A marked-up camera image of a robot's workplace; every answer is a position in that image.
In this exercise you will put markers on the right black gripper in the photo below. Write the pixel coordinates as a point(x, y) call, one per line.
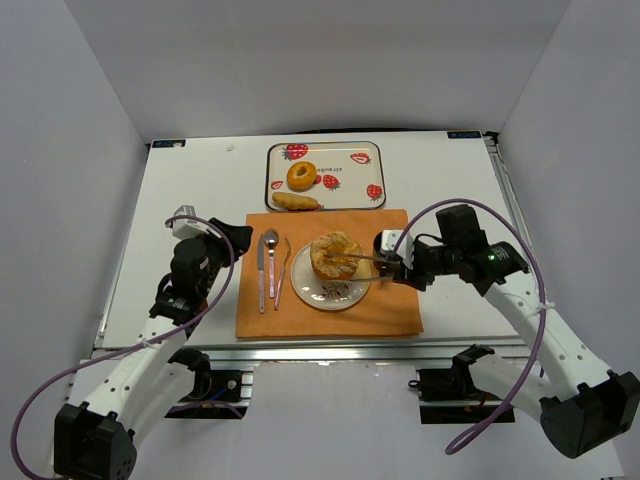
point(400, 268)

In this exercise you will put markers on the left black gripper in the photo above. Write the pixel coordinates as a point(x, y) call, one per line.
point(232, 236)

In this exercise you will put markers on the metal bread tongs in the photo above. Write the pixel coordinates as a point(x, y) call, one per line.
point(364, 270)

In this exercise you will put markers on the large sugared ring pastry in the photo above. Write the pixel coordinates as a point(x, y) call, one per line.
point(333, 242)

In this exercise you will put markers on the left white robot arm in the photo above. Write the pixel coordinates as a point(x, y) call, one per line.
point(99, 438)

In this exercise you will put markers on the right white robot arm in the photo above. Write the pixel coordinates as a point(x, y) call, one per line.
point(578, 399)

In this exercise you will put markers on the long twisted bread stick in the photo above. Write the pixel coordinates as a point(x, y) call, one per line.
point(294, 202)

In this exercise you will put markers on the dark green cup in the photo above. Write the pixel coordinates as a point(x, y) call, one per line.
point(386, 263)

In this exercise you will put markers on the orange cloth placemat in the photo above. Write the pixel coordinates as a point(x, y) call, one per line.
point(387, 309)

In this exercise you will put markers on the plain bagel on tray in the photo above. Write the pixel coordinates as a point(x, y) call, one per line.
point(301, 176)

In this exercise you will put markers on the cream two-tone plate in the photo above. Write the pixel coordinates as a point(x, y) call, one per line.
point(320, 294)

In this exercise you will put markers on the left corner table label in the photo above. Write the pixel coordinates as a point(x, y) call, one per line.
point(168, 143)

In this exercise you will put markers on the corner table label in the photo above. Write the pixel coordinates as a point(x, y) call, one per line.
point(464, 134)
point(168, 143)

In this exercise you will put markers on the strawberry print tray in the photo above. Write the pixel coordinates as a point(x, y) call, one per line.
point(349, 174)

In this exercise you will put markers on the right corner table label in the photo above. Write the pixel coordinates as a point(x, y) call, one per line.
point(464, 134)

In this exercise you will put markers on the pink handled knife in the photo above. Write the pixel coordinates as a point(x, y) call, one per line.
point(261, 273)

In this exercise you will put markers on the pink handled spoon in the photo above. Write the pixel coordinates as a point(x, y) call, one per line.
point(271, 240)

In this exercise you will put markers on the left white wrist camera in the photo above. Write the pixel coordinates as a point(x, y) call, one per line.
point(185, 227)

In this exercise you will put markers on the pink handled fork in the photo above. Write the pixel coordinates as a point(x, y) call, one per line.
point(282, 275)

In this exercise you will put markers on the aluminium table frame rail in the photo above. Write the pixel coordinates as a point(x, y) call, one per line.
point(413, 351)

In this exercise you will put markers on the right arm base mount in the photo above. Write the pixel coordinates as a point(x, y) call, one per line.
point(447, 396)

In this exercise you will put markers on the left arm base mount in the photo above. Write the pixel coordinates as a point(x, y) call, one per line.
point(218, 392)

